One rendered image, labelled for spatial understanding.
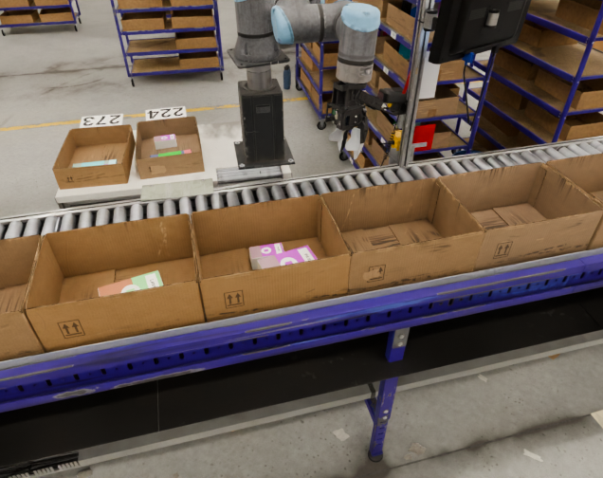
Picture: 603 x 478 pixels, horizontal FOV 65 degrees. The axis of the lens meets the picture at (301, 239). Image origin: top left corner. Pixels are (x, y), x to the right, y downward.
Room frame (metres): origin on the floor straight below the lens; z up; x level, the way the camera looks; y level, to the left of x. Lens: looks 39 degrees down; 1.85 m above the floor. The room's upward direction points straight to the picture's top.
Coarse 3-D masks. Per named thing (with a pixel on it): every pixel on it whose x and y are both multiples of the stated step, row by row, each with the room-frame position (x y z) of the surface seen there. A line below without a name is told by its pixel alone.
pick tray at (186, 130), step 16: (144, 128) 2.15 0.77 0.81; (160, 128) 2.17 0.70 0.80; (176, 128) 2.18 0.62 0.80; (192, 128) 2.20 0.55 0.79; (144, 144) 2.08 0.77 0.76; (192, 144) 2.08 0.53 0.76; (144, 160) 1.78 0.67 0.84; (160, 160) 1.80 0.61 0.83; (176, 160) 1.81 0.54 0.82; (192, 160) 1.83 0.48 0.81; (144, 176) 1.78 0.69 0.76; (160, 176) 1.80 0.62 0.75
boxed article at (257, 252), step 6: (258, 246) 1.10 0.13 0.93; (264, 246) 1.10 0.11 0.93; (270, 246) 1.10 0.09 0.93; (276, 246) 1.10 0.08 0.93; (282, 246) 1.10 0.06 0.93; (252, 252) 1.07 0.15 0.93; (258, 252) 1.07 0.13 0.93; (264, 252) 1.07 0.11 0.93; (270, 252) 1.07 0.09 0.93; (276, 252) 1.07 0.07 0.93; (252, 258) 1.05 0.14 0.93; (258, 258) 1.05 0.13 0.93; (252, 264) 1.04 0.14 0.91
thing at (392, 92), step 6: (384, 90) 1.94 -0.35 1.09; (390, 90) 1.93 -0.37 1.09; (396, 90) 1.93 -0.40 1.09; (402, 90) 1.94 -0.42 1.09; (378, 96) 1.94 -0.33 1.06; (384, 96) 1.90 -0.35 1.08; (390, 96) 1.91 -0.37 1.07; (396, 96) 1.91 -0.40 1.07; (402, 96) 1.92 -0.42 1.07; (384, 102) 1.90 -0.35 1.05; (390, 102) 1.91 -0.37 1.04; (396, 102) 1.92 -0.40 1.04; (402, 102) 1.92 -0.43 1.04; (390, 108) 1.94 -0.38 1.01; (396, 108) 1.93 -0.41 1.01
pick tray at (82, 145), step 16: (80, 128) 2.07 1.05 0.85; (96, 128) 2.09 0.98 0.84; (112, 128) 2.10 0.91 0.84; (128, 128) 2.11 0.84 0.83; (64, 144) 1.93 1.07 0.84; (80, 144) 2.07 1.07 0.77; (96, 144) 2.08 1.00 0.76; (112, 144) 2.08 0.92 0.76; (128, 144) 1.94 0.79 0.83; (64, 160) 1.86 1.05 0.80; (80, 160) 1.93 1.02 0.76; (96, 160) 1.92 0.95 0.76; (128, 160) 1.86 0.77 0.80; (64, 176) 1.70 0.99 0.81; (80, 176) 1.71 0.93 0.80; (96, 176) 1.72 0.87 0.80; (112, 176) 1.73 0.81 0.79; (128, 176) 1.79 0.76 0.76
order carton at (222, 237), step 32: (192, 224) 1.07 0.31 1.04; (224, 224) 1.13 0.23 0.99; (256, 224) 1.16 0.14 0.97; (288, 224) 1.18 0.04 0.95; (320, 224) 1.17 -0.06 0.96; (224, 256) 1.10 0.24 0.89; (320, 256) 1.10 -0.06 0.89; (224, 288) 0.84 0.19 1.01; (256, 288) 0.86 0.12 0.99; (288, 288) 0.88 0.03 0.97; (320, 288) 0.91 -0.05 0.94
